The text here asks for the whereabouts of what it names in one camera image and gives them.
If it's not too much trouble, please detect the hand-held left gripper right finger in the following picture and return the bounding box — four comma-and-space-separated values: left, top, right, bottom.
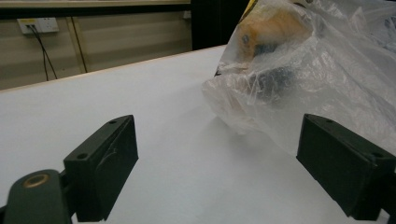
295, 113, 396, 221

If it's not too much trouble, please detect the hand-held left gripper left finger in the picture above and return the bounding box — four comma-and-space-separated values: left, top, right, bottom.
64, 114, 139, 223

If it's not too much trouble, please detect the clear plastic bag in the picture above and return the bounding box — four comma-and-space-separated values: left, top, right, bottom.
201, 0, 396, 157

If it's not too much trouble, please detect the orange juice bottle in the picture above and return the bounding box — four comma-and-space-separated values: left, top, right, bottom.
237, 3, 313, 61

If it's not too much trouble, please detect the black curtain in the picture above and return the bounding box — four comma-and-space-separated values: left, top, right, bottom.
190, 0, 250, 51

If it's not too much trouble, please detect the black power cable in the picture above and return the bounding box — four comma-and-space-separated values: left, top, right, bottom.
28, 25, 50, 82
31, 25, 59, 80

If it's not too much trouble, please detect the white wall socket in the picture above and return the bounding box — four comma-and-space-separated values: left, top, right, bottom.
17, 17, 60, 35

